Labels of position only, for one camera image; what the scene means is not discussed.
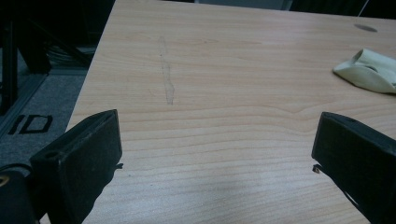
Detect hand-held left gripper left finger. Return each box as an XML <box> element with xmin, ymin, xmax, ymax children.
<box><xmin>29</xmin><ymin>108</ymin><xmax>124</xmax><ymax>224</ymax></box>

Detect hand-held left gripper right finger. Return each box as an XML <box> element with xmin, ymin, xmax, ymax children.
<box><xmin>311</xmin><ymin>111</ymin><xmax>396</xmax><ymax>224</ymax></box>

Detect pale green sock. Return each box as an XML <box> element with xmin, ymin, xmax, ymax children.
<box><xmin>332</xmin><ymin>48</ymin><xmax>396</xmax><ymax>95</ymax></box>

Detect black metal stand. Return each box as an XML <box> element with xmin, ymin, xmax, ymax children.
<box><xmin>0</xmin><ymin>0</ymin><xmax>96</xmax><ymax>117</ymax></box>

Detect grey round cable grommet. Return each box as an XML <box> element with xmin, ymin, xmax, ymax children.
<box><xmin>354</xmin><ymin>23</ymin><xmax>378</xmax><ymax>34</ymax></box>

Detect thin white cable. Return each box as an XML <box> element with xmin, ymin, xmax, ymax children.
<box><xmin>358</xmin><ymin>0</ymin><xmax>370</xmax><ymax>18</ymax></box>

